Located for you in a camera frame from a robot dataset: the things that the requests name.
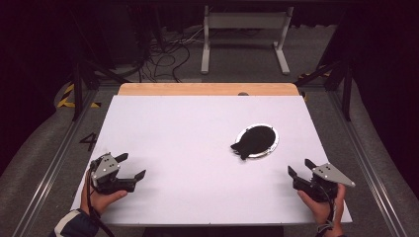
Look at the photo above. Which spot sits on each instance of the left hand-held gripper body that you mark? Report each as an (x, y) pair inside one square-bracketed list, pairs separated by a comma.
[(104, 169)]

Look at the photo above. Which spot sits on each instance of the white board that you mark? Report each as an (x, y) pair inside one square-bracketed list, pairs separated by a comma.
[(184, 158)]

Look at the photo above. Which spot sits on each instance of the person's right hand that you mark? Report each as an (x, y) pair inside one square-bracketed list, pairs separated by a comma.
[(321, 210)]

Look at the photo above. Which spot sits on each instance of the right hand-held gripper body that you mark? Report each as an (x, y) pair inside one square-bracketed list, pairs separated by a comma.
[(324, 184)]

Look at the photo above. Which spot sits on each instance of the black metal stand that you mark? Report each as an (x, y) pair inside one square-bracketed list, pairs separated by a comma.
[(77, 95), (346, 95)]

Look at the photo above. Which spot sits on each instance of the aluminium floor rail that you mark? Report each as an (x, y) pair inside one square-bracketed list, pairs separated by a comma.
[(52, 168), (365, 158)]

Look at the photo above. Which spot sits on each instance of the wooden table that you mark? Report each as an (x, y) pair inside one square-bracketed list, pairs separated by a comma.
[(184, 89)]

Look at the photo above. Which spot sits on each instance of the person's left hand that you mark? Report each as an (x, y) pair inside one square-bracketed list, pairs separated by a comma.
[(102, 201)]

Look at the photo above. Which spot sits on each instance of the white metal stand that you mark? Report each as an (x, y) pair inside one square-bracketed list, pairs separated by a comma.
[(245, 20)]

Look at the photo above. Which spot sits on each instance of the black cloth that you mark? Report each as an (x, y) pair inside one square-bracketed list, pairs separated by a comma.
[(255, 141)]

